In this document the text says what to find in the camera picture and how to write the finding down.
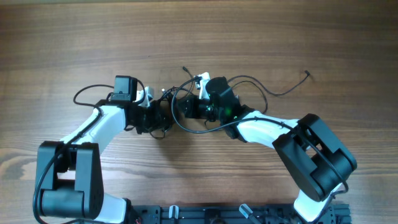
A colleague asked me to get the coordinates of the black thin cable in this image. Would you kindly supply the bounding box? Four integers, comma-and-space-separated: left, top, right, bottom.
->
226, 70, 311, 114

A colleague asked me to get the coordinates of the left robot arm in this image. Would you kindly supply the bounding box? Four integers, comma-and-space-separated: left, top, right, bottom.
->
32, 75, 173, 223

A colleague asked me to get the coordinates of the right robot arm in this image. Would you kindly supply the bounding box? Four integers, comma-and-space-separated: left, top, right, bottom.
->
175, 77, 357, 223

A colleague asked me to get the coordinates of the right camera cable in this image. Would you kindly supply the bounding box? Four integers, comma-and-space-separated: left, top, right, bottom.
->
170, 77, 349, 218

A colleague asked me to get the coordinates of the camera cable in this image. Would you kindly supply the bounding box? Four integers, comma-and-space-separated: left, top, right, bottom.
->
32, 83, 116, 224
170, 77, 349, 218

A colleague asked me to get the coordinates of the left camera cable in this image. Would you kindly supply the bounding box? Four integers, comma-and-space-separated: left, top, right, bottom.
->
32, 83, 116, 224

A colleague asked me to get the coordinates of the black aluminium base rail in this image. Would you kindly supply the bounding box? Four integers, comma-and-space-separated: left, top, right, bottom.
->
130, 203, 352, 224

